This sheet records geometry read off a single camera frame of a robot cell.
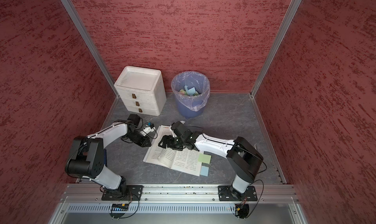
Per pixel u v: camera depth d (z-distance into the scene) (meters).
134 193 0.74
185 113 0.98
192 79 0.98
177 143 0.71
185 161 0.85
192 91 1.01
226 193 0.73
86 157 0.45
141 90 0.89
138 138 0.78
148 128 0.85
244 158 0.47
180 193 0.76
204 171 0.82
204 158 0.85
